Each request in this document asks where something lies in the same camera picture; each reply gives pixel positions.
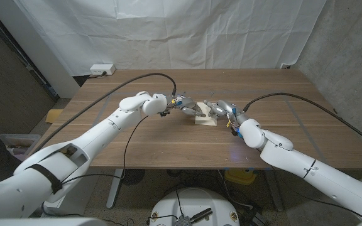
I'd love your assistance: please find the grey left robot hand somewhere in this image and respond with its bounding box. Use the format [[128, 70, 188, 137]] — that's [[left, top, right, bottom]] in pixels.
[[167, 94, 207, 119]]

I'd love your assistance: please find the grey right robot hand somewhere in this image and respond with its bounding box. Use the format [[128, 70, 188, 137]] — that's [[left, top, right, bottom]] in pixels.
[[202, 99, 250, 126]]

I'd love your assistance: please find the cream paper envelope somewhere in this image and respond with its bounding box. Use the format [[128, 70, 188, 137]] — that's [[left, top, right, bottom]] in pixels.
[[194, 102, 218, 127]]

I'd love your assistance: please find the yellow object under table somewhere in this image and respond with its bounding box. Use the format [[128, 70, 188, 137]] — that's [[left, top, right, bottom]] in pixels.
[[224, 169, 257, 186]]

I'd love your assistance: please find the white wrinkled backdrop sheet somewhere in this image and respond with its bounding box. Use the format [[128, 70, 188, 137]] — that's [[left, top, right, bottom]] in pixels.
[[13, 0, 328, 77]]

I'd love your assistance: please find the black round floor object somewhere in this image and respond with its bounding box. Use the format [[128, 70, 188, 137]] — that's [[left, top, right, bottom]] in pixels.
[[121, 169, 146, 186]]

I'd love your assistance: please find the white power strip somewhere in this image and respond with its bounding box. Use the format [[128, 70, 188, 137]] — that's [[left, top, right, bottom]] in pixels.
[[89, 63, 117, 76]]

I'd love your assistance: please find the grey table leg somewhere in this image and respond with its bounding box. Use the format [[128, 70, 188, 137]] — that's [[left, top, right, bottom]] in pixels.
[[264, 169, 285, 212]]

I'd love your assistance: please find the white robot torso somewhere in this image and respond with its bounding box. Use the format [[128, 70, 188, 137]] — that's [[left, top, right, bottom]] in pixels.
[[148, 187, 241, 226]]

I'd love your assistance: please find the white table leg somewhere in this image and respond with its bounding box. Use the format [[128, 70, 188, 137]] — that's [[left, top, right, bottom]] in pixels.
[[106, 168, 124, 209]]

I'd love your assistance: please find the tan cardboard piece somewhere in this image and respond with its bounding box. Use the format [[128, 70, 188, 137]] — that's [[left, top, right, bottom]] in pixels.
[[45, 108, 64, 124]]

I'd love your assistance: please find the clear plastic storage bin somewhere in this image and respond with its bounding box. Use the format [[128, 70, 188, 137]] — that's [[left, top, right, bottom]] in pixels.
[[0, 133, 42, 158]]

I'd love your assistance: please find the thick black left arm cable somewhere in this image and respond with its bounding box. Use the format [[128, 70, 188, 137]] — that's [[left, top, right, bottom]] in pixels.
[[31, 72, 177, 154]]

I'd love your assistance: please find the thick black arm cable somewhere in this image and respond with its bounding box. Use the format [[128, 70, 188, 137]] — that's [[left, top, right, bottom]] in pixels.
[[31, 72, 177, 154], [243, 92, 362, 150]]

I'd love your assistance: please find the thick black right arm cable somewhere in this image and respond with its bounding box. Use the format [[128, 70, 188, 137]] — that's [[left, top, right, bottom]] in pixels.
[[243, 92, 362, 150]]

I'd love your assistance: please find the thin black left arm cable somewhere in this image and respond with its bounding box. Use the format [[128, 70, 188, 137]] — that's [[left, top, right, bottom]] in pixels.
[[60, 115, 150, 185]]

